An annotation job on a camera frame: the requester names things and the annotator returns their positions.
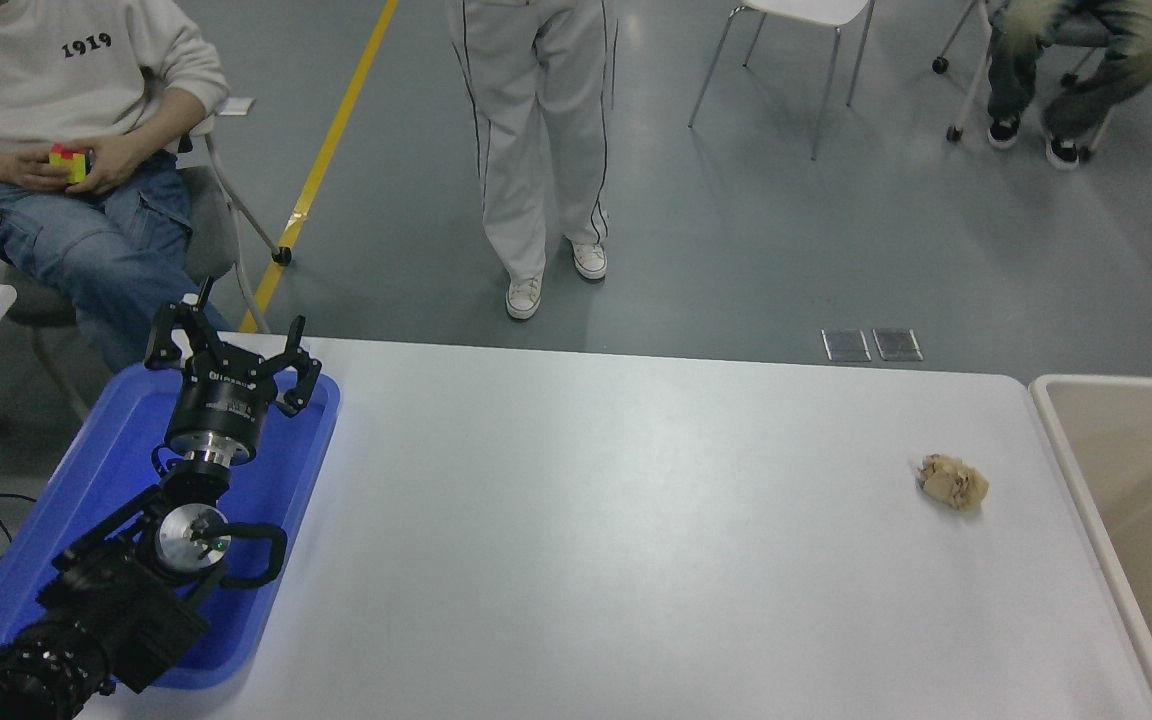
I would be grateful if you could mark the white chair with metal legs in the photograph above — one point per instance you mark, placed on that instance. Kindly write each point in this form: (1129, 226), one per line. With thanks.
(816, 8)

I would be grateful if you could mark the white paper card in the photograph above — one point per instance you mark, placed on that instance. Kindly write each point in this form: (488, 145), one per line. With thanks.
(236, 106)

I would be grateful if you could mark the person's left forearm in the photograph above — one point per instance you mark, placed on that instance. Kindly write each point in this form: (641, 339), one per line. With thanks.
(174, 118)

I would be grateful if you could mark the grey chair with white legs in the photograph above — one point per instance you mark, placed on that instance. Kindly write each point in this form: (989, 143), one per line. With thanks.
(208, 230)

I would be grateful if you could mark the large pale bin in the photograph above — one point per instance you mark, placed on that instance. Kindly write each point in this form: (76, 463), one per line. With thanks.
(1116, 450)

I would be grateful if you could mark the metal floor plate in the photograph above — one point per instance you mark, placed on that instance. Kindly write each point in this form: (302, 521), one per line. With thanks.
(846, 343)
(898, 342)

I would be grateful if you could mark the person's right hand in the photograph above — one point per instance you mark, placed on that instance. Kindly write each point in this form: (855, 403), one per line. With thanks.
(36, 170)

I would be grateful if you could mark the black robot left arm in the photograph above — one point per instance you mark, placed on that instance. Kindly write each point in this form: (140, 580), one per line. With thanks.
(116, 600)

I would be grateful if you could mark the crumpled tan paper ball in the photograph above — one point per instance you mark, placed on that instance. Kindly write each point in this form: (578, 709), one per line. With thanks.
(954, 483)

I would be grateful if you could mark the blue plastic tray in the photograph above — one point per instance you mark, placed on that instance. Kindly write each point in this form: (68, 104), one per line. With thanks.
(106, 470)

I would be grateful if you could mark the grey chair with castors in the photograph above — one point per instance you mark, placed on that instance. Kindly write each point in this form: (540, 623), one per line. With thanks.
(953, 132)

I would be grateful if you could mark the person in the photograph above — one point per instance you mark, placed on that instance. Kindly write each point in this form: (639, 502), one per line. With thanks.
(536, 120)
(36, 80)
(1096, 70)

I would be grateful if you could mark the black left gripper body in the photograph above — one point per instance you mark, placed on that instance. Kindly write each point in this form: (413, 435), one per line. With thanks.
(221, 405)

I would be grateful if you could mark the person's left hand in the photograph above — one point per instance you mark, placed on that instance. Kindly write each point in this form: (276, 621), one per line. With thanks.
(121, 160)

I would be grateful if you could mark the colourful puzzle cube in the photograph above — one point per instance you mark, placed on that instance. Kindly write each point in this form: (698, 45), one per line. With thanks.
(71, 162)

